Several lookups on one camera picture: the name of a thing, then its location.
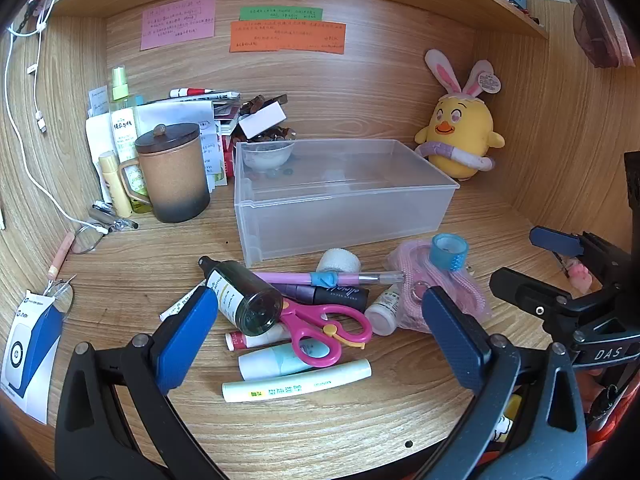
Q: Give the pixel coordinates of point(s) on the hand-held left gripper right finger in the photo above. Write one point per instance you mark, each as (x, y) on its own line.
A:
(452, 335)

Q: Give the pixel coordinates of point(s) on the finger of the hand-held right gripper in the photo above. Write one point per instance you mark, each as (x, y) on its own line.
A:
(555, 241)
(520, 287)

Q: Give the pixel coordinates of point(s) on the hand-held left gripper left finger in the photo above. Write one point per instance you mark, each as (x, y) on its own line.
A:
(185, 340)

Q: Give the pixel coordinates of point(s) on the dark green glass bottle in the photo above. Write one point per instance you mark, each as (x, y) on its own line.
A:
(240, 292)

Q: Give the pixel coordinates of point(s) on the small white bottle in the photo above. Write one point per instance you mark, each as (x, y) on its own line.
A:
(382, 312)

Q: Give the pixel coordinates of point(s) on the blue tape roll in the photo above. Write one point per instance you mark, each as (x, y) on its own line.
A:
(440, 260)

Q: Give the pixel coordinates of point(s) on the light green tube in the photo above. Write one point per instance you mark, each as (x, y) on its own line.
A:
(270, 361)

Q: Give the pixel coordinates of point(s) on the clear plastic storage box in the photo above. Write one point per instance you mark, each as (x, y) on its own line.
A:
(340, 205)

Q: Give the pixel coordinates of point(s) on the person's right hand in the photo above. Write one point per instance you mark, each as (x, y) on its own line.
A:
(597, 382)

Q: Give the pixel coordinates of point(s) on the small pink figure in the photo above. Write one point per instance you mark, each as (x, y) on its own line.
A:
(580, 277)

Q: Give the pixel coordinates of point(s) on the red and white lip balm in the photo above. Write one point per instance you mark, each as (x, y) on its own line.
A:
(250, 339)

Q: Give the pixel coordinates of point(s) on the yellow and white tube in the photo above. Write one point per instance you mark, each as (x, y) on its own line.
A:
(505, 420)

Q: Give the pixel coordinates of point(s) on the purple pen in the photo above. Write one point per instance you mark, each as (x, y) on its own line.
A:
(280, 277)

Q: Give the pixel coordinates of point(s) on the pink scissors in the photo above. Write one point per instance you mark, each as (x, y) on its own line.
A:
(300, 317)

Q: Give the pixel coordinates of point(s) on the dark purple lipstick tube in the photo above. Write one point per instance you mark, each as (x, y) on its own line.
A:
(340, 296)

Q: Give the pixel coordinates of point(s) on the white tube with green print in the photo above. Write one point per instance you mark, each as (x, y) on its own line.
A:
(300, 386)

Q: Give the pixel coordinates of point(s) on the white gauze tape roll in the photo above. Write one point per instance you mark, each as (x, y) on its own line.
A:
(340, 260)

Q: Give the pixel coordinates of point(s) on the eyeglasses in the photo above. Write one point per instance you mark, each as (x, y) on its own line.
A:
(89, 240)

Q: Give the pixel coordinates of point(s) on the yellow chick plush toy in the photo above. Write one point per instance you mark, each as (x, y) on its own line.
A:
(462, 125)

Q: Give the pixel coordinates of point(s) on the blue and white carton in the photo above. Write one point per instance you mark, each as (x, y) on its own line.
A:
(30, 360)

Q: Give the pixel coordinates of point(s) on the brown lidded ceramic mug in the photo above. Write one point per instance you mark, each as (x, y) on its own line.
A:
(175, 180)

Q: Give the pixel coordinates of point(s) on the pale yellow cream tube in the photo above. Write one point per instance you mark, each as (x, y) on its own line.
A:
(114, 185)

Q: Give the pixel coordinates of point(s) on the white bowl of beads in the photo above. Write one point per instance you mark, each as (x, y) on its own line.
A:
(265, 157)

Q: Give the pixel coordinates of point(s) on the dark red pouch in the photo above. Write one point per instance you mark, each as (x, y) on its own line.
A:
(600, 25)

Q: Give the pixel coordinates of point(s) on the white paper packets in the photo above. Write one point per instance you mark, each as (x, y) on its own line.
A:
(97, 132)

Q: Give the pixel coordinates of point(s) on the stack of books and papers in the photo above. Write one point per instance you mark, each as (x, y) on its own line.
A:
(170, 112)

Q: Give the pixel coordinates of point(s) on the yellow-green spray bottle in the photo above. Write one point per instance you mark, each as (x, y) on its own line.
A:
(122, 115)

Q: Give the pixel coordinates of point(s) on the small white cardboard box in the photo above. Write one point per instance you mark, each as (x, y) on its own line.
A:
(262, 119)

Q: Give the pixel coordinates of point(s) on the red and white marker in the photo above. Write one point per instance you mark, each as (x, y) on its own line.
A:
(192, 92)

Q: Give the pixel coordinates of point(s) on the pink paper note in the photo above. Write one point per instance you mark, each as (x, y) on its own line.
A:
(177, 21)

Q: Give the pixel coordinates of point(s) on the orange paper note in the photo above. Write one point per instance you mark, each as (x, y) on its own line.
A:
(287, 37)

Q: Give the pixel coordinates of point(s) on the green paper note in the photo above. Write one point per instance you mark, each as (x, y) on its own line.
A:
(280, 13)

